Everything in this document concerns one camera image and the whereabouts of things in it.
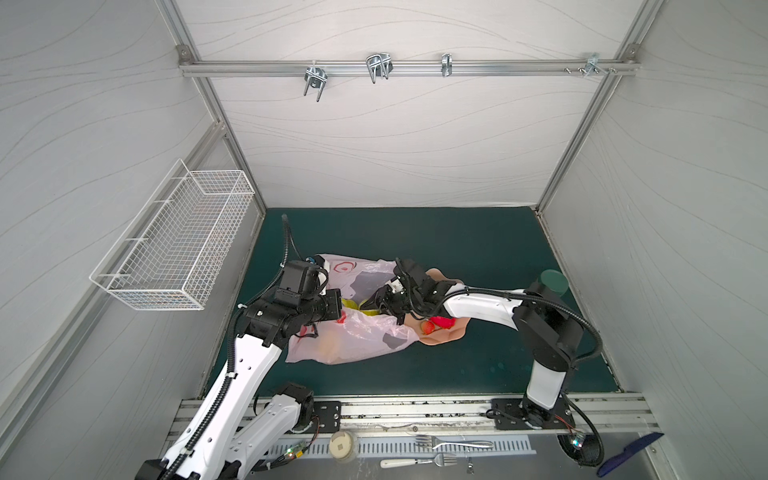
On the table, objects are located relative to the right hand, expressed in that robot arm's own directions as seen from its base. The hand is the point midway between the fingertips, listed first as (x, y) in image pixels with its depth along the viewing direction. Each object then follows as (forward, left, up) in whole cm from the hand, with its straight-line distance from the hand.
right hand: (365, 306), depth 81 cm
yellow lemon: (+3, +5, -7) cm, 9 cm away
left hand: (-2, +4, +9) cm, 10 cm away
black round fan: (-28, -56, -15) cm, 64 cm away
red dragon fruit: (0, -22, -8) cm, 24 cm away
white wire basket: (+3, +44, +20) cm, 48 cm away
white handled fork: (-32, -21, -13) cm, 40 cm away
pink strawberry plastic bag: (-10, -1, +6) cm, 11 cm away
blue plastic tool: (-28, -64, -13) cm, 71 cm away
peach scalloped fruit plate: (-3, -25, -9) cm, 27 cm away
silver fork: (-29, -18, -11) cm, 36 cm away
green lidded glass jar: (+14, -56, -5) cm, 58 cm away
